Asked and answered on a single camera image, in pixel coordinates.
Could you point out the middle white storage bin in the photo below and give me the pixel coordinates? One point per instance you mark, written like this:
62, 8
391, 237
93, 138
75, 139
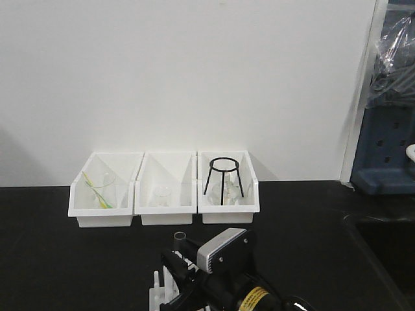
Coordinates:
176, 170

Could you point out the white test tube rack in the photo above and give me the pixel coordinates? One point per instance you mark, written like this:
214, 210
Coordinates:
163, 291

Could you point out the right white storage bin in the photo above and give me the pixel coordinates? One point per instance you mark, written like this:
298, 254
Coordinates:
241, 213

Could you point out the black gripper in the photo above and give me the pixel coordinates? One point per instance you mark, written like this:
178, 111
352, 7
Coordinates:
233, 273

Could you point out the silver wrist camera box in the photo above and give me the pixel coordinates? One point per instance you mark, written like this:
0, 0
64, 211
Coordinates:
206, 252

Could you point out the white lab faucet green knobs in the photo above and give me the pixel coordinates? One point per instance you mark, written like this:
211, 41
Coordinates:
410, 152

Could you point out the tall clear test tube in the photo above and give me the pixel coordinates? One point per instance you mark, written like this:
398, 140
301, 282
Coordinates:
178, 238

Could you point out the black lab sink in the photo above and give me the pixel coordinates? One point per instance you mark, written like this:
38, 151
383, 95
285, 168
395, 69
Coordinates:
388, 244

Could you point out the small glass beaker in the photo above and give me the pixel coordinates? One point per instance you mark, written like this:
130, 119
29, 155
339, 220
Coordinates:
162, 196

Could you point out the black wire tripod stand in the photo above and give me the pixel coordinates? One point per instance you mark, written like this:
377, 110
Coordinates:
223, 165

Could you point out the glass conical flask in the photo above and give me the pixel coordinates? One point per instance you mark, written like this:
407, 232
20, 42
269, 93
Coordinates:
226, 193

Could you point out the plastic bag of pegs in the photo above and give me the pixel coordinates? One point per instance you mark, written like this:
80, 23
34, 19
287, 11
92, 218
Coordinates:
393, 76

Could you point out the blue-grey pegboard drying rack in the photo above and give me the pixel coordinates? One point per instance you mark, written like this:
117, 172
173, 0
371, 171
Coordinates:
380, 164

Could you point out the white storage bin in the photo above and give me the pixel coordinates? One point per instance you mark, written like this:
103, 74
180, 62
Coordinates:
83, 204
241, 213
176, 170

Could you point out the left white storage bin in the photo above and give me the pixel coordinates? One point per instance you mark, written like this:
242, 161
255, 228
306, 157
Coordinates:
83, 204

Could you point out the glass beaker with yellow rod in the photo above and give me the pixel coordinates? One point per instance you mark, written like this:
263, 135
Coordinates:
103, 187

